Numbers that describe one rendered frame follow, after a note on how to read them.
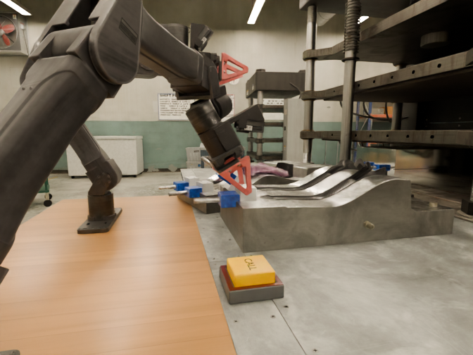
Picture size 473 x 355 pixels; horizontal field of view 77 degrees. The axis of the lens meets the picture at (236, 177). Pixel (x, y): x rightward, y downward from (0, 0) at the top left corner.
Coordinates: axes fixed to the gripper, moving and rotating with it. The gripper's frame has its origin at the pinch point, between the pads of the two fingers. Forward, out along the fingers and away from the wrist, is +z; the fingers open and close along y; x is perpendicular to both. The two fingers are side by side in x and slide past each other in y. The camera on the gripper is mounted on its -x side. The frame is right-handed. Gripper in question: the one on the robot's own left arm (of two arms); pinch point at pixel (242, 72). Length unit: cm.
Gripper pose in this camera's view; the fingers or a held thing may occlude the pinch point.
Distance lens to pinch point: 85.7
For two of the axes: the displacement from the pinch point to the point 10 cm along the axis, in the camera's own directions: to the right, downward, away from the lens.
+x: -0.3, 9.9, 1.5
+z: 9.8, 0.0, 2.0
